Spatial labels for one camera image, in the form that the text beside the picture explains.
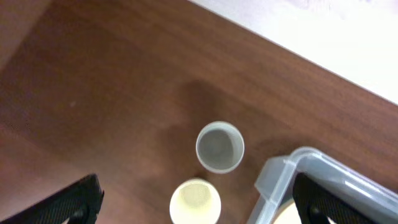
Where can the clear plastic storage container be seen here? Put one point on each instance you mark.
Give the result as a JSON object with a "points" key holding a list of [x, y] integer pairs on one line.
{"points": [[276, 179]]}

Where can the large cream bowl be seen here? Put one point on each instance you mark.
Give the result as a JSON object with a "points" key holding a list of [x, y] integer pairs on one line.
{"points": [[287, 214]]}

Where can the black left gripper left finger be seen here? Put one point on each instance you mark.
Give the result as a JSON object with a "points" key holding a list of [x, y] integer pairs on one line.
{"points": [[78, 203]]}

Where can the cream plastic cup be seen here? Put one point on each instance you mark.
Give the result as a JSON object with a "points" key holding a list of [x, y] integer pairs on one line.
{"points": [[195, 201]]}

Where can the grey plastic cup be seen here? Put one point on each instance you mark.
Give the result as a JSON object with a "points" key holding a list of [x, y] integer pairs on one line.
{"points": [[220, 147]]}

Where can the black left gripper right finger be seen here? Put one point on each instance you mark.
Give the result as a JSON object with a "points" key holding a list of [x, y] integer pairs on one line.
{"points": [[320, 203]]}

